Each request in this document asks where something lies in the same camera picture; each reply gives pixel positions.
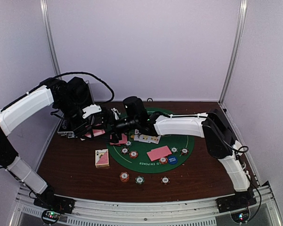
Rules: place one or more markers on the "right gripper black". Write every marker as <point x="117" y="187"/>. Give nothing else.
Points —
<point x="107" y="118"/>

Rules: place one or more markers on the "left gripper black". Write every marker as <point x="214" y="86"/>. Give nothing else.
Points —
<point x="80" y="132"/>

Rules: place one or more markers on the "pink-backed playing card deck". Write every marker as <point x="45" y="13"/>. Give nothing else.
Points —
<point x="95" y="133"/>

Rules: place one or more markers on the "dealt pink-backed card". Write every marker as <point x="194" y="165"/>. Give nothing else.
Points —
<point x="122" y="141"/>

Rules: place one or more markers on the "red five chip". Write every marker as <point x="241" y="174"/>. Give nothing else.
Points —
<point x="163" y="160"/>
<point x="133" y="154"/>

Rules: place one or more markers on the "dealt card bottom seat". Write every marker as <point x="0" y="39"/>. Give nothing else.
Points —
<point x="161" y="151"/>

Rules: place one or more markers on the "orange poker chip stack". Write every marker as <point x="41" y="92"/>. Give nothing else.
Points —
<point x="124" y="176"/>

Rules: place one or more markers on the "green poker chip stack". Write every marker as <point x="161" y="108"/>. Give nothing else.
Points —
<point x="139" y="180"/>

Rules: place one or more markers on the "blue small blind button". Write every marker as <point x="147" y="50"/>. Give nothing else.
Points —
<point x="172" y="160"/>

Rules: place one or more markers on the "brown poker chip stack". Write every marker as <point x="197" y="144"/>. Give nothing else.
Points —
<point x="165" y="180"/>

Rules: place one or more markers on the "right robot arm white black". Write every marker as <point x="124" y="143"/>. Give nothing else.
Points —
<point x="221" y="142"/>

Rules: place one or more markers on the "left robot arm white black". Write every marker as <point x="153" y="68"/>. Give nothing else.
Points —
<point x="45" y="94"/>

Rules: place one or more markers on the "gold card deck box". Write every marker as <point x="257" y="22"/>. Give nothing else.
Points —
<point x="101" y="158"/>

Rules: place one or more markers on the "round green poker mat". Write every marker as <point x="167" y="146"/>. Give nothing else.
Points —
<point x="142" y="163"/>

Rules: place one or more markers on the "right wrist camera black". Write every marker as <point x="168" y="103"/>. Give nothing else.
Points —
<point x="134" y="107"/>

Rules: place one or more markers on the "left aluminium post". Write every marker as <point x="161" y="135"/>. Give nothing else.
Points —
<point x="48" y="31"/>

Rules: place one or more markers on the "aluminium post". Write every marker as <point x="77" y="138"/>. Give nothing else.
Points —
<point x="48" y="31"/>
<point x="235" y="50"/>

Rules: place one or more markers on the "front aluminium rail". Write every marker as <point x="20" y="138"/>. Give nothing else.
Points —
<point x="201" y="212"/>

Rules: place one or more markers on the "right aluminium post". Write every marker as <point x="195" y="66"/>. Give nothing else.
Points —
<point x="235" y="50"/>

